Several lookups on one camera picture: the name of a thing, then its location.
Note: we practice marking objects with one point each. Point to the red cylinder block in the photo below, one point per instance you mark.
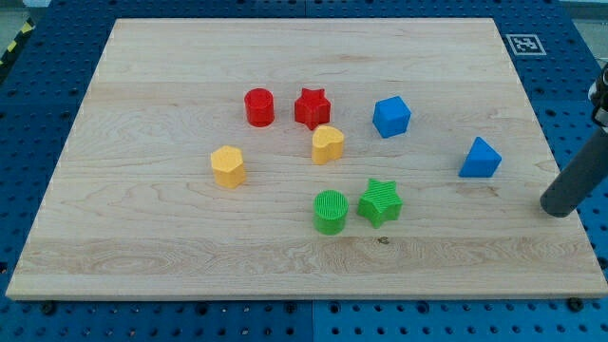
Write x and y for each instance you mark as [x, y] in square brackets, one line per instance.
[259, 107]

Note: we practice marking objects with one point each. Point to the yellow heart block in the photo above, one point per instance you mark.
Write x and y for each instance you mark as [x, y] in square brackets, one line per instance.
[327, 144]

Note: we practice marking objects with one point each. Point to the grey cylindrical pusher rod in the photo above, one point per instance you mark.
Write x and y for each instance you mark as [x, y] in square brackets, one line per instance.
[580, 177]

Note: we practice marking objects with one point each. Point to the green cylinder block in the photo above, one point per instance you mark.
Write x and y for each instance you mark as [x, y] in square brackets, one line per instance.
[330, 209]

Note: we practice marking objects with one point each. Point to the green star block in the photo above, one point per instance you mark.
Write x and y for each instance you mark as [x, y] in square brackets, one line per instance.
[380, 202]

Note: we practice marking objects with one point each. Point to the black robot tool mount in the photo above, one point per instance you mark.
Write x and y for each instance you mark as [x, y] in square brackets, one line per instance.
[597, 94]

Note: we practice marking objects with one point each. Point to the yellow black hazard tape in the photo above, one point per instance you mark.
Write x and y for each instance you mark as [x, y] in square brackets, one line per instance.
[17, 44]

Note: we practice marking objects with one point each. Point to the white fiducial marker tag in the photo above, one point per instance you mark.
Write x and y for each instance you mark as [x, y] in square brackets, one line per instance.
[523, 44]

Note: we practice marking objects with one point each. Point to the blue triangle block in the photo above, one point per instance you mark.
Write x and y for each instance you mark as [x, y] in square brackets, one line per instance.
[482, 160]

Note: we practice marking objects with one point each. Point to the wooden board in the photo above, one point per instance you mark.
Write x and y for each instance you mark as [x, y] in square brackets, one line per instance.
[133, 212]

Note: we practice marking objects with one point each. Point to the red star block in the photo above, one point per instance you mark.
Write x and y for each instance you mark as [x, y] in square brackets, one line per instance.
[312, 108]

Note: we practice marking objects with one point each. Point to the yellow hexagon block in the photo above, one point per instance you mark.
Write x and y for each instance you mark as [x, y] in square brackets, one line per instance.
[228, 166]

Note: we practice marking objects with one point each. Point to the blue cube block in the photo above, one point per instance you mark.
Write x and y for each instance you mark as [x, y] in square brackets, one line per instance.
[391, 117]

